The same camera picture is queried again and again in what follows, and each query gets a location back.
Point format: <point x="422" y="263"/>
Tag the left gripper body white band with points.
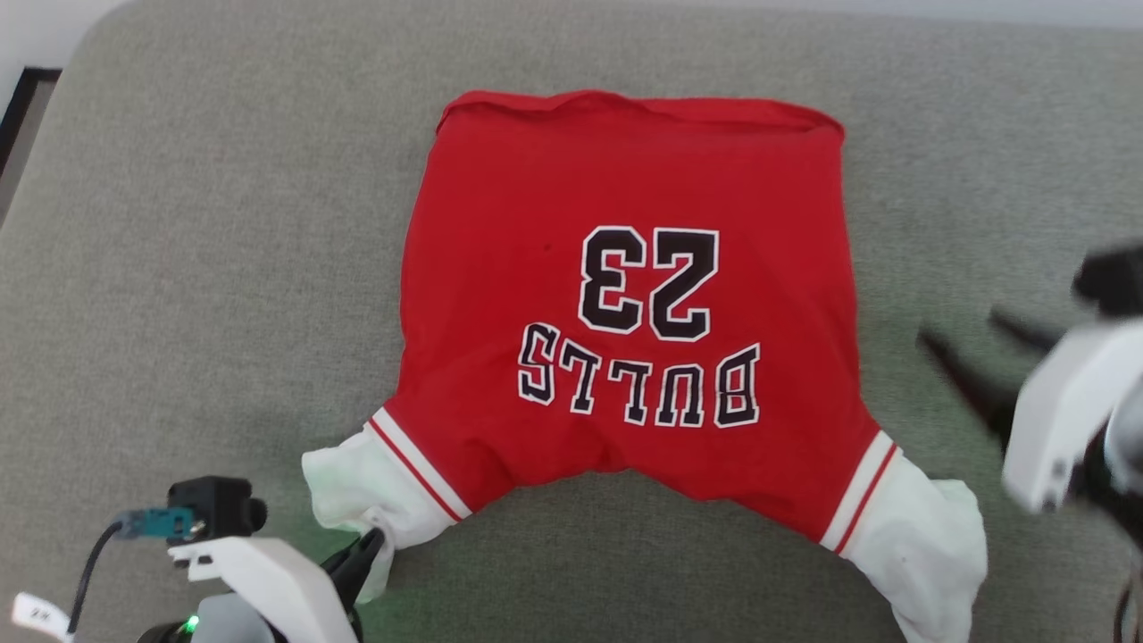
<point x="277" y="589"/>

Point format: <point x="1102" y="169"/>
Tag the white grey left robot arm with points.
<point x="223" y="625"/>

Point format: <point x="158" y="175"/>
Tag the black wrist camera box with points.
<point x="1112" y="281"/>
<point x="214" y="505"/>

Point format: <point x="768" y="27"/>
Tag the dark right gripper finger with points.
<point x="1027" y="330"/>
<point x="978" y="393"/>

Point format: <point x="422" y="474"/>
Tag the grey fabric sofa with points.
<point x="223" y="268"/>

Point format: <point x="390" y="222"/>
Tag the black baseboard strip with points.
<point x="22" y="107"/>

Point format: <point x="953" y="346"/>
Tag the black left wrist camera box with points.
<point x="214" y="505"/>

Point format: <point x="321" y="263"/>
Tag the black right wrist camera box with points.
<point x="1112" y="281"/>

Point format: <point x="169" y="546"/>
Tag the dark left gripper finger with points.
<point x="357" y="567"/>

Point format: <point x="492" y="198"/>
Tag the red jersey with white sleeves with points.
<point x="625" y="179"/>

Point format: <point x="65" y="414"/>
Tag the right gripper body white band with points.
<point x="1063" y="411"/>

